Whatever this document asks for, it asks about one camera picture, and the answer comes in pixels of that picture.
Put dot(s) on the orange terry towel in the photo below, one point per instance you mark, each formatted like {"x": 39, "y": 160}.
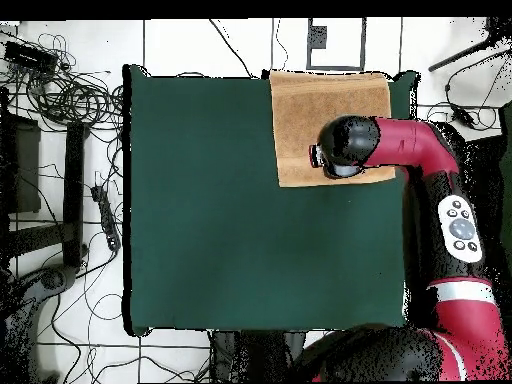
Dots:
{"x": 304, "y": 120}

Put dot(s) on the black flat box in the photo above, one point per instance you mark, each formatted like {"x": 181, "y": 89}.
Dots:
{"x": 30, "y": 56}

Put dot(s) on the dark green tablecloth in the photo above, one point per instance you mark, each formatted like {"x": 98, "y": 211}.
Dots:
{"x": 200, "y": 240}

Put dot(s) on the black power adapter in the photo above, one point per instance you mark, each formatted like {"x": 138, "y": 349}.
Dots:
{"x": 464, "y": 116}

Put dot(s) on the black square panel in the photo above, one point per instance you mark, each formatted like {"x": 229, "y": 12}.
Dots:
{"x": 24, "y": 168}
{"x": 486, "y": 168}

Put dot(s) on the black tripod leg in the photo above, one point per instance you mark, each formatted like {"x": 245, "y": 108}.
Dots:
{"x": 464, "y": 54}

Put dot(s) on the green cloth strip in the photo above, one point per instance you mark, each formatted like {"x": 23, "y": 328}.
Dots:
{"x": 507, "y": 180}

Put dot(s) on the black power strip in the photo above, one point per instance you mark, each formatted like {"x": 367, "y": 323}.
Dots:
{"x": 106, "y": 218}

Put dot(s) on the black upright bar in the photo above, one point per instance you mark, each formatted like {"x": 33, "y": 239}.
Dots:
{"x": 74, "y": 192}

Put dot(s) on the black stand base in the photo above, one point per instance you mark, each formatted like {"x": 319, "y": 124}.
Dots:
{"x": 52, "y": 280}

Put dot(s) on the grey square frame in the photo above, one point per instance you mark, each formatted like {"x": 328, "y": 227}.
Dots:
{"x": 363, "y": 44}

